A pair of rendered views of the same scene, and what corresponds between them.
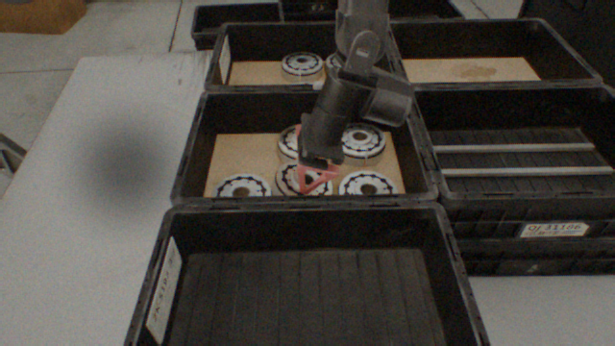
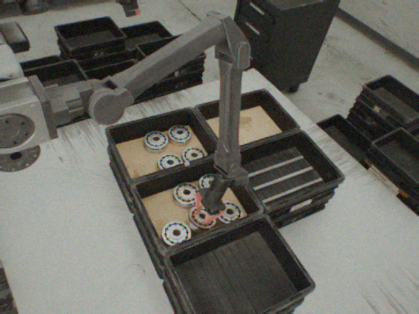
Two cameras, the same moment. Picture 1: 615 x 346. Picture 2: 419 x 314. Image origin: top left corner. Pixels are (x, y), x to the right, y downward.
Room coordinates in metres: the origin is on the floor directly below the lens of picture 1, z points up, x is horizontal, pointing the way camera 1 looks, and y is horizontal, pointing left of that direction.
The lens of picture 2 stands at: (-0.10, 0.45, 2.02)
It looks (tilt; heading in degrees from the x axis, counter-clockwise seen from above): 48 degrees down; 325
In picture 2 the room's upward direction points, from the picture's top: 11 degrees clockwise
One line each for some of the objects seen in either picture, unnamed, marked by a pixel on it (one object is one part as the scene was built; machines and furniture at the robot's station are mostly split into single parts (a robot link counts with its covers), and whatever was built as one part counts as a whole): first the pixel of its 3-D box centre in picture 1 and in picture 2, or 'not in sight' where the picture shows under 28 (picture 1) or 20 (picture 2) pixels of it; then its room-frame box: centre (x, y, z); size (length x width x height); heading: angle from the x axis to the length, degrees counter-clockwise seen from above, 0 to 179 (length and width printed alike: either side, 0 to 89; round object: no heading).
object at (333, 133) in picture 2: not in sight; (339, 149); (0.94, -1.34, 0.26); 0.40 x 0.30 x 0.23; 7
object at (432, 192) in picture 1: (304, 141); (196, 199); (0.54, 0.01, 0.92); 0.40 x 0.30 x 0.02; 91
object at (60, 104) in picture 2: not in sight; (59, 104); (0.57, 0.40, 1.45); 0.09 x 0.08 x 0.12; 7
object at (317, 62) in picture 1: (302, 62); (155, 140); (0.91, 0.02, 0.86); 0.10 x 0.10 x 0.01
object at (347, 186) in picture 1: (368, 192); (229, 212); (0.47, -0.10, 0.86); 0.10 x 0.10 x 0.01
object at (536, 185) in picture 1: (523, 160); (281, 175); (0.55, -0.39, 0.87); 0.40 x 0.30 x 0.11; 91
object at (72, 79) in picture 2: (244, 62); (56, 109); (1.78, 0.33, 0.37); 0.40 x 0.30 x 0.45; 97
